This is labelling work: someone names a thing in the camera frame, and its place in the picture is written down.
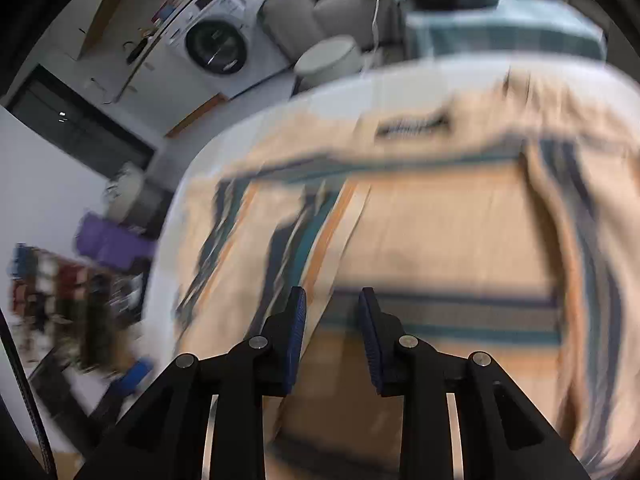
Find black cable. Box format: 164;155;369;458
0;305;57;480

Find white power cable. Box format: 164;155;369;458
371;0;387;51

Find white washing machine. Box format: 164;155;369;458
165;0;293;101

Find lower kitchen cabinets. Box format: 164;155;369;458
77;0;226;136

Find grey sofa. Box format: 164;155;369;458
257;0;406;61

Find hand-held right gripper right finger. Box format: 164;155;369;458
358;287;591;480

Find woven basket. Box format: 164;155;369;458
105;162;171;226

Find dark door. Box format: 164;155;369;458
5;62;156;181

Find purple bag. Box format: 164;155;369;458
75;212;158;273

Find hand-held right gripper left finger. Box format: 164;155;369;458
75;286;307;480

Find shoe rack with shoes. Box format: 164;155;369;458
7;242;146;376

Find striped beige shirt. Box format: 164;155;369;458
172;67;640;480

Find white round stool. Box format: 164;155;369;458
292;35;363;93

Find teal checked cloth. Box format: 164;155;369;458
405;0;606;61

